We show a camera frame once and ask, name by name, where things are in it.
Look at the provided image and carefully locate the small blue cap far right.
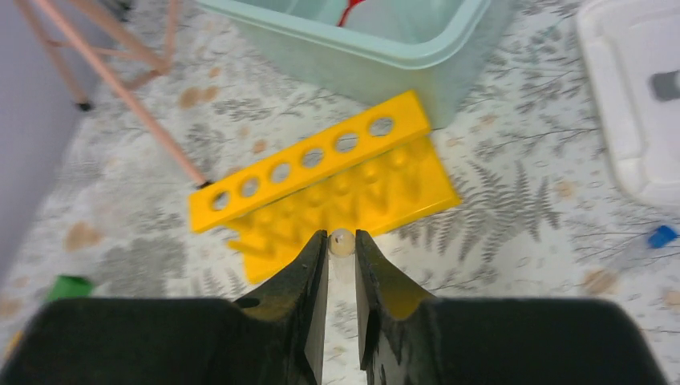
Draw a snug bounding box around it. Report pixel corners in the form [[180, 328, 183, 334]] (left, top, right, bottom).
[[646, 225, 678, 249]]

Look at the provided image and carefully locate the pink perforated music stand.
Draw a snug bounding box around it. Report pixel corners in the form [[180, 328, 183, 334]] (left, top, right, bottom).
[[14, 1, 212, 188]]

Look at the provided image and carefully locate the mint green plastic bin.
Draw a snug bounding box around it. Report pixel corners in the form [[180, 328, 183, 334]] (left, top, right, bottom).
[[200, 1, 516, 129]]

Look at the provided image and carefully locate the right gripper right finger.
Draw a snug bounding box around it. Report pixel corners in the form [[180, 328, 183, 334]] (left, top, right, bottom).
[[355, 230, 666, 384]]

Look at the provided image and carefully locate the clear test tube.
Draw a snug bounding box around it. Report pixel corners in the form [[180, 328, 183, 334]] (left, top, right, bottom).
[[328, 229, 355, 297]]

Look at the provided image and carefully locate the white plastic bin lid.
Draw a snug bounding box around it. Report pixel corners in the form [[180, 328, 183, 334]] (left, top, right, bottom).
[[575, 1, 679, 209]]

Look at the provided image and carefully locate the yellow test tube rack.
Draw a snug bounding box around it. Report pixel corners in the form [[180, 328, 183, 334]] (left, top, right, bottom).
[[188, 91, 462, 284]]

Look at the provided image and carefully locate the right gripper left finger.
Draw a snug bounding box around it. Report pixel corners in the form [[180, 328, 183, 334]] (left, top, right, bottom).
[[1, 230, 328, 384]]

